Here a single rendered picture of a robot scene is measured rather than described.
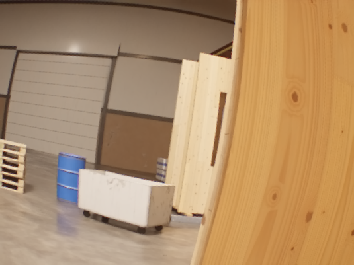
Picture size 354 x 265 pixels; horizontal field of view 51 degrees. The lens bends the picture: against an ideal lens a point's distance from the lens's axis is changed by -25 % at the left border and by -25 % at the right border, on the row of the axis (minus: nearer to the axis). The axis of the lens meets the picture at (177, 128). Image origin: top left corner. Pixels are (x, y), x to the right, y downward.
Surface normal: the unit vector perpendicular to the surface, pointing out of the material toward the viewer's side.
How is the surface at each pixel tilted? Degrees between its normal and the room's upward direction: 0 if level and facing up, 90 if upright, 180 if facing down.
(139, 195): 90
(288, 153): 90
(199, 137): 90
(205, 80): 90
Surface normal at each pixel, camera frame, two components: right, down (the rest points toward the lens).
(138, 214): -0.37, -0.10
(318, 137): 0.16, -0.02
